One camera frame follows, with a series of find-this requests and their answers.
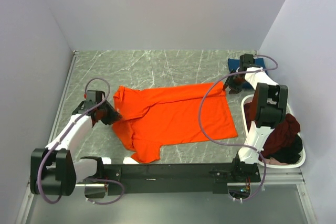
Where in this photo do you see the pink garment in basket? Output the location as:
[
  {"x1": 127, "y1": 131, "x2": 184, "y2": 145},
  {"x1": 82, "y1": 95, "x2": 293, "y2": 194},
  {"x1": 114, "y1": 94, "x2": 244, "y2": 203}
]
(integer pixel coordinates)
[{"x1": 265, "y1": 157, "x2": 288, "y2": 166}]

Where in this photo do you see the orange t shirt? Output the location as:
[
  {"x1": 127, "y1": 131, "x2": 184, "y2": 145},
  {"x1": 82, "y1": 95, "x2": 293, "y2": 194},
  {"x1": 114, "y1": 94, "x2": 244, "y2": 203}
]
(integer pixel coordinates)
[{"x1": 112, "y1": 82, "x2": 238, "y2": 164}]

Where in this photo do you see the black garment in basket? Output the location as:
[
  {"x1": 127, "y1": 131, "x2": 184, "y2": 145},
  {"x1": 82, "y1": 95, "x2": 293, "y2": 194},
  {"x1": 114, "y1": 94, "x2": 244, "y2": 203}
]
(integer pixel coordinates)
[{"x1": 271, "y1": 134, "x2": 303, "y2": 164}]

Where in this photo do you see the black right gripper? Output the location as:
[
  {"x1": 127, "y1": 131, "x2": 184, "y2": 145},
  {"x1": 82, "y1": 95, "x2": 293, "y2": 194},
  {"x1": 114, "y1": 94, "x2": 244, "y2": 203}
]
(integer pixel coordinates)
[{"x1": 223, "y1": 68, "x2": 247, "y2": 94}]

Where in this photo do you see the dark maroon t shirt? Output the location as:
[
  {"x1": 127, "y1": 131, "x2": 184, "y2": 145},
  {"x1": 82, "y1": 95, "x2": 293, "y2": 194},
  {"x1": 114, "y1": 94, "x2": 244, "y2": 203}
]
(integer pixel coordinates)
[{"x1": 244, "y1": 103, "x2": 301, "y2": 156}]

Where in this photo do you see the folded blue t shirt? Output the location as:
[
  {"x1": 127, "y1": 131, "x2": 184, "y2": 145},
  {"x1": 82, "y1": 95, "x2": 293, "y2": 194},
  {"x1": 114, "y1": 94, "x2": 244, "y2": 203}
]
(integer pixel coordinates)
[{"x1": 227, "y1": 58, "x2": 265, "y2": 89}]

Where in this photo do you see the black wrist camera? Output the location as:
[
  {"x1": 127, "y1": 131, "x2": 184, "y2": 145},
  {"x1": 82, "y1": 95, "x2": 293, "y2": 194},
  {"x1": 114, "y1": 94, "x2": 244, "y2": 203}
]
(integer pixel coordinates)
[
  {"x1": 238, "y1": 54, "x2": 258, "y2": 71},
  {"x1": 84, "y1": 90, "x2": 106, "y2": 103}
]

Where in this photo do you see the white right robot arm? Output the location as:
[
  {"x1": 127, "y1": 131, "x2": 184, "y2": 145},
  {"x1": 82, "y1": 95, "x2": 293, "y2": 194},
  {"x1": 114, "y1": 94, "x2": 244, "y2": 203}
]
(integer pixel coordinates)
[{"x1": 223, "y1": 67, "x2": 288, "y2": 182}]

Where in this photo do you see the white laundry basket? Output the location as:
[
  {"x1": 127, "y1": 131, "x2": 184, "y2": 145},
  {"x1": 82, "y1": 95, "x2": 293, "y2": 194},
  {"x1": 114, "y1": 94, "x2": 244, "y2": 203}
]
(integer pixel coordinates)
[{"x1": 241, "y1": 94, "x2": 306, "y2": 169}]

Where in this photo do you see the aluminium frame rail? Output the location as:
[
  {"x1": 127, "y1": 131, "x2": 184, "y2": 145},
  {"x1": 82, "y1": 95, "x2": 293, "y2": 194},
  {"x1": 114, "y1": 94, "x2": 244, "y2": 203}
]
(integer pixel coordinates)
[{"x1": 76, "y1": 173, "x2": 306, "y2": 188}]

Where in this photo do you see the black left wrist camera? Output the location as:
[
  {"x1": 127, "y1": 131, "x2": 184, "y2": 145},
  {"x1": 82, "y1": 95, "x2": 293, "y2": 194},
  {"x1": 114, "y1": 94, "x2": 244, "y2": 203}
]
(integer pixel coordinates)
[{"x1": 84, "y1": 90, "x2": 106, "y2": 103}]

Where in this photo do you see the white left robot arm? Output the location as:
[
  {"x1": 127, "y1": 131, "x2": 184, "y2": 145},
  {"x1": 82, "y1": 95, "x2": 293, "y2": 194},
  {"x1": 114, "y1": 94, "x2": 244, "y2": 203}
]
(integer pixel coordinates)
[{"x1": 30, "y1": 101, "x2": 122, "y2": 197}]

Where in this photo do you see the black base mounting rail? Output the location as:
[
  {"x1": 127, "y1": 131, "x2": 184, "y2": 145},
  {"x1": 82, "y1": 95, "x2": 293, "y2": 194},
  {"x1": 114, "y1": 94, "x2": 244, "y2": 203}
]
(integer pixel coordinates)
[{"x1": 89, "y1": 159, "x2": 264, "y2": 196}]

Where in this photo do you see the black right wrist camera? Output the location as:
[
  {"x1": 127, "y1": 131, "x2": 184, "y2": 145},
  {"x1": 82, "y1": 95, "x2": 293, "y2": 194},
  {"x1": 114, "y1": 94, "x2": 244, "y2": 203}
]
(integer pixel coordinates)
[{"x1": 238, "y1": 54, "x2": 258, "y2": 71}]

